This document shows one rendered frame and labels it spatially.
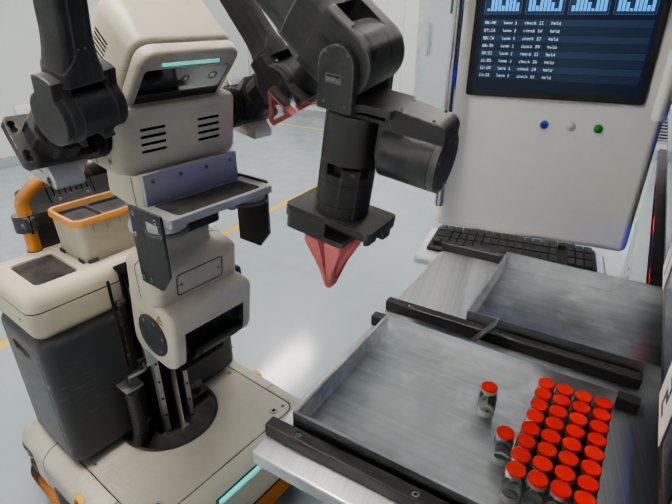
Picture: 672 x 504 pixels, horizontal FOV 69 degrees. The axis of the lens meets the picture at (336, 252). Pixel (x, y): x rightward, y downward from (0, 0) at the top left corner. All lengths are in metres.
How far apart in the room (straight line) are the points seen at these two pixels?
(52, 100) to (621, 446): 0.85
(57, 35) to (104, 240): 0.67
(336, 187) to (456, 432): 0.36
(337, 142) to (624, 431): 0.52
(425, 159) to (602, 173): 0.98
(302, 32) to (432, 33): 5.84
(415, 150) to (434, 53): 5.85
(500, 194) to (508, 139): 0.15
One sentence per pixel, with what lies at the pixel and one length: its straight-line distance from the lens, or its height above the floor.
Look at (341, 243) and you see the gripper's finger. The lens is 0.49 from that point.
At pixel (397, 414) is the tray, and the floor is 0.88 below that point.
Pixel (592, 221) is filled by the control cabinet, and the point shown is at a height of 0.88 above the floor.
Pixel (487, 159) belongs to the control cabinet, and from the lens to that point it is 1.38.
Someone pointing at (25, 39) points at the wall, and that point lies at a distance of 5.80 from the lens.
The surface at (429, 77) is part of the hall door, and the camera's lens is 6.31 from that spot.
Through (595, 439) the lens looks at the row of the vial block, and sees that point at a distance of 0.66.
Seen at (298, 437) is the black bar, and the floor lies 0.90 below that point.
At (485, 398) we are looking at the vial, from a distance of 0.68.
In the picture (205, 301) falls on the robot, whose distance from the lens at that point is 1.10.
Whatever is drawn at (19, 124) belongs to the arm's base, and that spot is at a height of 1.21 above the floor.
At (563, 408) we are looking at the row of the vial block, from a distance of 0.68.
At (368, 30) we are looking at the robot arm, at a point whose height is 1.35.
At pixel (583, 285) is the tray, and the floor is 0.88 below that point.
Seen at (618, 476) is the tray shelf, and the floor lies 0.88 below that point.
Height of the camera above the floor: 1.36
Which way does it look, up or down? 26 degrees down
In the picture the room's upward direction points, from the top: straight up
